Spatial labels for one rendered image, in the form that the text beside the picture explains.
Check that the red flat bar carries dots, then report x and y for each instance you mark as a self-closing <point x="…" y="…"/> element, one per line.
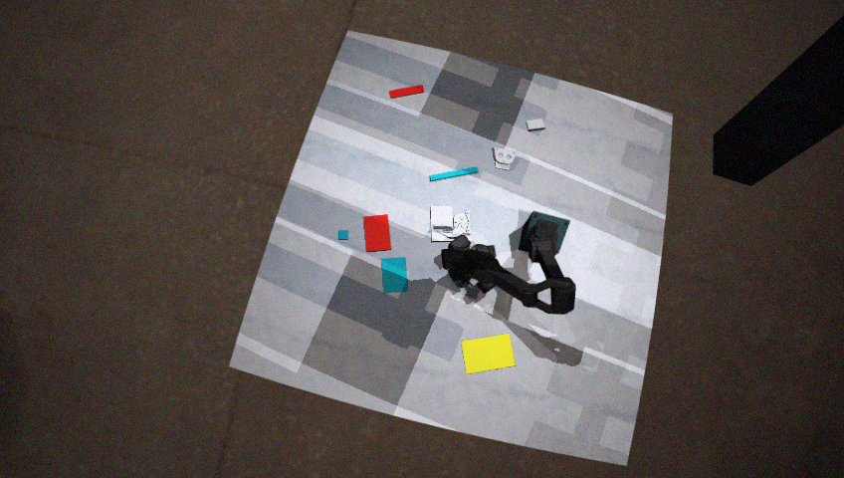
<point x="406" y="92"/>

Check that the cyan long thin bar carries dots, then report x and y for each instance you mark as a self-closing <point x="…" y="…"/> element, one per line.
<point x="453" y="173"/>

